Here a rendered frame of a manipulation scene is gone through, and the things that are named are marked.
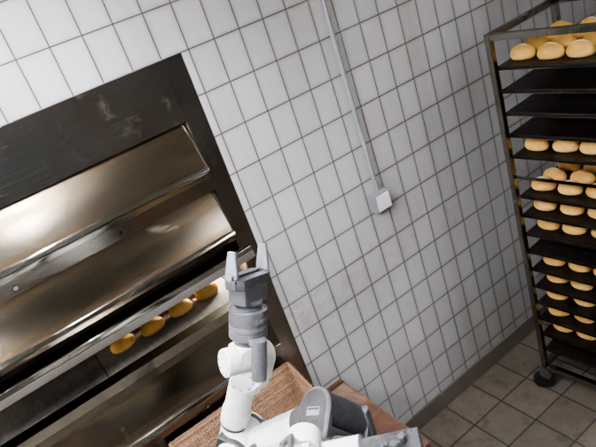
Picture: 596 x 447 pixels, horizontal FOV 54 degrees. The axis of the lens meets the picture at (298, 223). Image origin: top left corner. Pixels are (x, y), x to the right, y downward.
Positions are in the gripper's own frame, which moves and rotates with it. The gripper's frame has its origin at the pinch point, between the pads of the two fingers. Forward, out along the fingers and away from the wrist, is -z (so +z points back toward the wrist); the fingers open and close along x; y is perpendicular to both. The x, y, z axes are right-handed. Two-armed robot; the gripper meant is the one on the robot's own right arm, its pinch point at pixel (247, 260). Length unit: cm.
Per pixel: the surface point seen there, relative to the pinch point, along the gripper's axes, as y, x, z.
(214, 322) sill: 61, -56, 45
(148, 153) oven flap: 70, -35, -18
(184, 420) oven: 67, -45, 82
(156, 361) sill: 71, -35, 56
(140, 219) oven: 71, -31, 4
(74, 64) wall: 76, -13, -45
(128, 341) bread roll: 87, -37, 53
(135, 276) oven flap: 71, -28, 23
